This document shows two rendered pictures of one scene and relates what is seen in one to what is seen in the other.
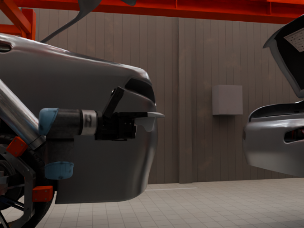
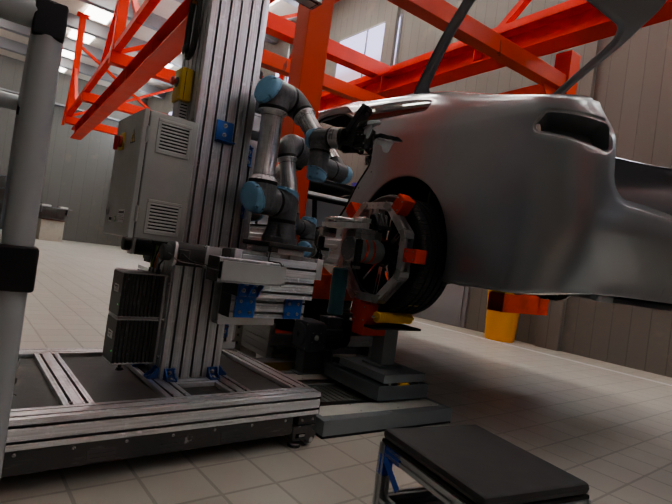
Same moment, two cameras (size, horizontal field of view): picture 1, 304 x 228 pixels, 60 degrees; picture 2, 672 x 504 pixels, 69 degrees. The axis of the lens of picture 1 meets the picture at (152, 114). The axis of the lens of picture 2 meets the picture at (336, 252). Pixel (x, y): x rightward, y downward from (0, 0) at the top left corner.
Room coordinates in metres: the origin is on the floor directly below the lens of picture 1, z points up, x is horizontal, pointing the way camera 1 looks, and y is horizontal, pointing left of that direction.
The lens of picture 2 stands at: (0.05, -1.37, 0.79)
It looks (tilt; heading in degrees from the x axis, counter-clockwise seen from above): 1 degrees up; 63
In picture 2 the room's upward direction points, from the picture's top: 8 degrees clockwise
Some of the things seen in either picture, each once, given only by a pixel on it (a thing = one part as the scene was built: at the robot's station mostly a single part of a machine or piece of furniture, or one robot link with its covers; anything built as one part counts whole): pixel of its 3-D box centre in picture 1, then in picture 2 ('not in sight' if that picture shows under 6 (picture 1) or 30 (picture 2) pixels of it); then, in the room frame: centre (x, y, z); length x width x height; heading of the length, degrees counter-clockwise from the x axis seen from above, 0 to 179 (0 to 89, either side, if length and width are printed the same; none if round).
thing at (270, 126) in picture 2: not in sight; (268, 146); (0.62, 0.49, 1.19); 0.15 x 0.12 x 0.55; 27
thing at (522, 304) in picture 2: not in sight; (515, 293); (3.46, 1.77, 0.69); 0.52 x 0.17 x 0.35; 8
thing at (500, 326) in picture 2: not in sight; (502, 312); (5.01, 3.37, 0.36); 0.47 x 0.45 x 0.72; 11
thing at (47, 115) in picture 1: (60, 123); (321, 139); (0.74, 0.26, 1.21); 0.11 x 0.08 x 0.09; 117
